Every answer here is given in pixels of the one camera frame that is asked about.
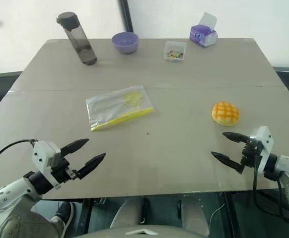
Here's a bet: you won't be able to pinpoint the purple tissue pack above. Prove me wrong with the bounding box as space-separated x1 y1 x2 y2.
189 11 219 48

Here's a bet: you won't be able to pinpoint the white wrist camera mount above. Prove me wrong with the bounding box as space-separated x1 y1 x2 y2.
32 140 63 191
249 125 276 174

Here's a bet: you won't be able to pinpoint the smoky grey water bottle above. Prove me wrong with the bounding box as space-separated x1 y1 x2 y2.
56 11 97 66

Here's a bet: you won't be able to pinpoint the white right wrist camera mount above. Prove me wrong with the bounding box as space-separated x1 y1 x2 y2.
249 125 276 174

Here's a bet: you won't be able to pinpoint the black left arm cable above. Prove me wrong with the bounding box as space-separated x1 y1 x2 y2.
0 138 38 173

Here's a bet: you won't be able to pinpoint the purple plastic bowl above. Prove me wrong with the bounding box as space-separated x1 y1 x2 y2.
111 32 140 55

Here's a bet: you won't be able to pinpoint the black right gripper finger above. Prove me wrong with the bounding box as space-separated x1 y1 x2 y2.
222 131 251 145
211 151 246 176

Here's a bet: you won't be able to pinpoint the grey robot torso panel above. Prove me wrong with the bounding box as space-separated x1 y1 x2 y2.
77 224 210 238

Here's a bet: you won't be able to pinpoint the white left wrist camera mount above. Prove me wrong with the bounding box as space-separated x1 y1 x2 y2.
32 140 63 191

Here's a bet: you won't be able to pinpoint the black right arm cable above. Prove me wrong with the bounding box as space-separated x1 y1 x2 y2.
252 152 289 224

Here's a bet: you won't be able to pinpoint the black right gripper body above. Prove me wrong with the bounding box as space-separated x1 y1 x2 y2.
240 138 263 167

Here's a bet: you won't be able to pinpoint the black shoe white sole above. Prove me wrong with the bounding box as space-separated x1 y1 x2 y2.
50 201 75 237

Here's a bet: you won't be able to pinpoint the clear yellow zip bag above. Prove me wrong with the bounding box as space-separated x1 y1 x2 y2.
85 84 154 132

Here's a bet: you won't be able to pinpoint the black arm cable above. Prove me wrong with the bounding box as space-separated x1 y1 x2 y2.
0 138 38 173
252 152 289 224

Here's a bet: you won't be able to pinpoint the thin white cable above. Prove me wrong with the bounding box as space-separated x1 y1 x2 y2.
209 198 228 224

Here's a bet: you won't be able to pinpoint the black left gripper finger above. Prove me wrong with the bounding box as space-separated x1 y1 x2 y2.
60 138 90 157
75 152 107 180

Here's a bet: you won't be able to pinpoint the black table frame bar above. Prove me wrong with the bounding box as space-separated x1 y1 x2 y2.
83 198 93 235
222 192 236 238

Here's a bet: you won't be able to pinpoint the dark window post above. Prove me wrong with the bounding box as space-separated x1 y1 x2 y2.
121 0 135 39

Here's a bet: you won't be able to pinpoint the clear plastic box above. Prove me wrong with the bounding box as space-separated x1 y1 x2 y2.
162 41 187 63

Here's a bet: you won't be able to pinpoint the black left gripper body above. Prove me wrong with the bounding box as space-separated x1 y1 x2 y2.
51 154 82 186

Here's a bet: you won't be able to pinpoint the yellow pineapple bun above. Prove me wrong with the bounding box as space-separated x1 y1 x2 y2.
211 101 240 127

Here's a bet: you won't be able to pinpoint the small colourful clips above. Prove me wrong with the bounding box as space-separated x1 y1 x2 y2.
165 50 184 60

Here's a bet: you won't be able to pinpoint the grey rounded robot leg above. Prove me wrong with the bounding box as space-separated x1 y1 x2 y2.
109 197 145 230
180 195 210 236

